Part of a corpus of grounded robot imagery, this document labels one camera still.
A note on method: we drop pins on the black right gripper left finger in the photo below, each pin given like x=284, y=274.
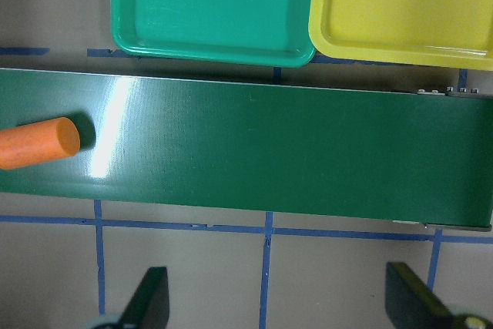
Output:
x=149, y=305

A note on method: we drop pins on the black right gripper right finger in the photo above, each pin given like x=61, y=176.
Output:
x=410, y=304

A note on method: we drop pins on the yellow plastic tray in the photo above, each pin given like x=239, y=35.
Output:
x=443, y=33

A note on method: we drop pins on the green plastic tray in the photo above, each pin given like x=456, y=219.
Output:
x=252, y=32

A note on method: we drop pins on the plain orange cylinder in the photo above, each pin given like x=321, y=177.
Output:
x=37, y=143

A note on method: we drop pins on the green conveyor belt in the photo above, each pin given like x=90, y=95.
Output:
x=378, y=155

